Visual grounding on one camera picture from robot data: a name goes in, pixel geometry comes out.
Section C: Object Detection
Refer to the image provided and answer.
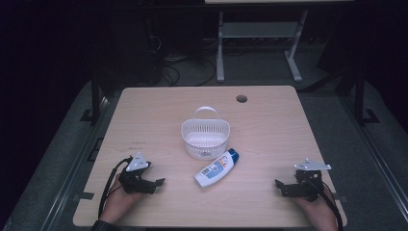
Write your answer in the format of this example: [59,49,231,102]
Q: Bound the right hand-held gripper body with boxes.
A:
[281,157,333,203]

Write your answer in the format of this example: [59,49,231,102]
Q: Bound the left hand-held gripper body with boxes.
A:
[118,151,159,195]

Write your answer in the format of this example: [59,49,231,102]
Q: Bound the white blue-capped shampoo bottle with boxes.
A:
[193,147,241,190]

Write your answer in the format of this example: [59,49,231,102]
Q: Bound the white plastic basket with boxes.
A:
[180,106,231,161]

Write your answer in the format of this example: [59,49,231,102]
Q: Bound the person's left hand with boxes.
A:
[99,174,146,224]

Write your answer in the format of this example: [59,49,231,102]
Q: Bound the person's right hand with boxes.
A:
[290,188,340,231]

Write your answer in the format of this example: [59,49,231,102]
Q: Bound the grey tape strip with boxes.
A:
[332,192,348,204]
[74,191,95,201]

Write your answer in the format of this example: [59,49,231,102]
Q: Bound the white metal stand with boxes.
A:
[216,9,309,85]

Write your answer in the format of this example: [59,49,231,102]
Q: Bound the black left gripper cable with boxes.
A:
[97,155,133,219]

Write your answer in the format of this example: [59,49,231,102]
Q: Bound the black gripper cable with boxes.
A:
[307,178,344,231]
[97,155,133,219]

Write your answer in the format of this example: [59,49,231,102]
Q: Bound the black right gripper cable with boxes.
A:
[307,178,344,231]

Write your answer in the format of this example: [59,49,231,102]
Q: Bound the black metal post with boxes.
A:
[353,66,381,127]
[80,71,102,126]

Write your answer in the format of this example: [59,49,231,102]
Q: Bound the black floor cables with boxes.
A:
[145,18,217,88]

